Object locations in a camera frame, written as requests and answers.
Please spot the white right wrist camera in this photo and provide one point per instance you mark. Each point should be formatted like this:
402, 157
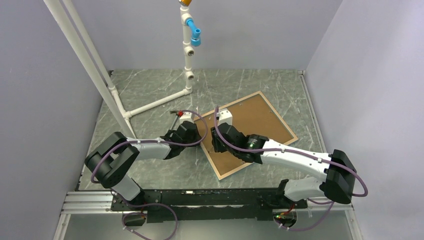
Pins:
224, 116

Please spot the white pvc pipe stand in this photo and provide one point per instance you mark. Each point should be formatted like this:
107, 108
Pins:
137, 53

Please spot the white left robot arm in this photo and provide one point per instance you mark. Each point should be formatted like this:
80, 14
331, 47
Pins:
112, 159

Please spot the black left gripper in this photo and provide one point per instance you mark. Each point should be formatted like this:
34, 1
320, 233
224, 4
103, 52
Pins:
197, 137

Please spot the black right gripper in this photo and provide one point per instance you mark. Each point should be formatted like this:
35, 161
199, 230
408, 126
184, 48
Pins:
218, 148

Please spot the blue picture frame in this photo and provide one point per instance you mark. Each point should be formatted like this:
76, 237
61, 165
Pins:
252, 114

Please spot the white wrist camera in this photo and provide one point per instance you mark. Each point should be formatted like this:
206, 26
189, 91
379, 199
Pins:
224, 116
186, 116

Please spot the aluminium table edge rail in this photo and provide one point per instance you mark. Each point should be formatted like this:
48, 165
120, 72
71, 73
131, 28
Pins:
301, 74

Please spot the steel claw hammer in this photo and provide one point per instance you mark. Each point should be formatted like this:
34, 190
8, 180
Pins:
177, 115

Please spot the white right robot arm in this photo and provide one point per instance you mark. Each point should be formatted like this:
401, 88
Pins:
330, 175

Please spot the orange pipe cap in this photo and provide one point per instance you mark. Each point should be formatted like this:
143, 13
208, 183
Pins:
185, 3

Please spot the blue pipe fitting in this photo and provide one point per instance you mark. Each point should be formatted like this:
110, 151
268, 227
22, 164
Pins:
195, 38

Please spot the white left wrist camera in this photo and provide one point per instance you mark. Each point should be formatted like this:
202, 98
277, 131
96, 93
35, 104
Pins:
186, 116

